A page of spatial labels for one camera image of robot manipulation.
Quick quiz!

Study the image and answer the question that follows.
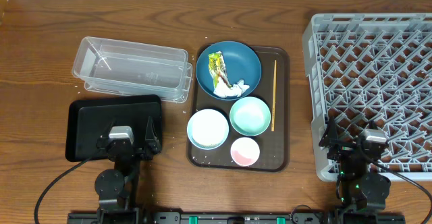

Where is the black plastic tray bin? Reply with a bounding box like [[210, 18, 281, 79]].
[[65, 95, 162, 162]]

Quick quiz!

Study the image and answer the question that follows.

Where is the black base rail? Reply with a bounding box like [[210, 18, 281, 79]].
[[66, 211, 406, 224]]

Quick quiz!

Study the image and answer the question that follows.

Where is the small pink white cup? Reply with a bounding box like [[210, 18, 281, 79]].
[[230, 137, 261, 167]]

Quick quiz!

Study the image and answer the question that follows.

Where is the wooden chopstick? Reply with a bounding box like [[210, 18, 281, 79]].
[[271, 59, 277, 132]]

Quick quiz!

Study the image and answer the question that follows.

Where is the light blue white bowl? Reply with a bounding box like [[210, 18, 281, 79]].
[[187, 109, 230, 150]]

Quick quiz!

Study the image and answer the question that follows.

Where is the brown plastic serving tray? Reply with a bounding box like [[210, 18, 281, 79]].
[[186, 45, 290, 173]]

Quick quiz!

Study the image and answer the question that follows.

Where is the mint green bowl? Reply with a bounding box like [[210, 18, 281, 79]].
[[229, 96, 271, 136]]

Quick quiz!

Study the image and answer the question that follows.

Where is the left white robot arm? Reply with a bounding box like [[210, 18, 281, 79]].
[[94, 117, 161, 223]]

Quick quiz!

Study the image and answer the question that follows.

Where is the dark blue plate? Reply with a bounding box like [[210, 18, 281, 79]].
[[196, 41, 262, 100]]

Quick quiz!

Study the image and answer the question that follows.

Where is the green yellow snack wrapper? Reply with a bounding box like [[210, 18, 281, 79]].
[[209, 51, 232, 88]]

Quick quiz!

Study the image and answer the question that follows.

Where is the grey plastic dishwasher rack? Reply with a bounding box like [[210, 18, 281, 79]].
[[302, 13, 431, 181]]

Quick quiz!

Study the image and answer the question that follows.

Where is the clear plastic bin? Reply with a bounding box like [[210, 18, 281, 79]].
[[72, 36, 193, 103]]

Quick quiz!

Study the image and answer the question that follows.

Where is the right black cable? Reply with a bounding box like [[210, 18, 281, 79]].
[[367, 159, 432, 224]]

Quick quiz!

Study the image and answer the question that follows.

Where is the black cable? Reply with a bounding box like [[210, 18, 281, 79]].
[[33, 155, 102, 224], [367, 159, 432, 224]]

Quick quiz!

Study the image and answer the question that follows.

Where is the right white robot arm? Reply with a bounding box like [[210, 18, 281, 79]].
[[319, 117, 391, 223]]

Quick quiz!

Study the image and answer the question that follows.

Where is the left black cable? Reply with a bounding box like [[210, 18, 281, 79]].
[[33, 155, 102, 224]]

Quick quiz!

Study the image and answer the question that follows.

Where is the white tissue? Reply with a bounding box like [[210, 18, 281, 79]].
[[213, 78, 250, 99]]

